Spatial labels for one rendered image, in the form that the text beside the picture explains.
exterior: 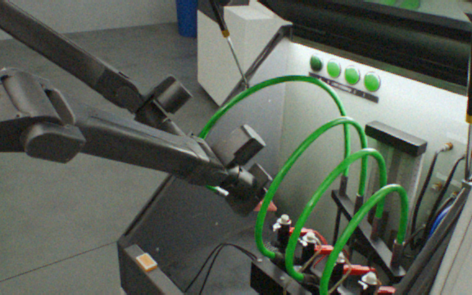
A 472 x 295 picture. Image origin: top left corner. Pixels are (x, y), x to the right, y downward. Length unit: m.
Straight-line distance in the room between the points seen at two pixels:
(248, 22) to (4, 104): 3.26
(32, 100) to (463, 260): 0.69
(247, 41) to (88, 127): 3.21
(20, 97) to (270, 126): 0.95
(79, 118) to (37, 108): 0.06
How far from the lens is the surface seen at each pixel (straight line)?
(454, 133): 1.11
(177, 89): 1.02
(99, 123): 0.63
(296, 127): 1.41
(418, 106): 1.15
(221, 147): 0.90
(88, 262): 2.78
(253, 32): 3.77
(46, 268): 2.81
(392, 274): 1.04
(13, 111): 0.55
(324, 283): 0.86
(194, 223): 1.39
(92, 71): 1.02
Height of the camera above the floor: 1.75
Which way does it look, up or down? 27 degrees down
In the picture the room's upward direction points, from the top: 2 degrees clockwise
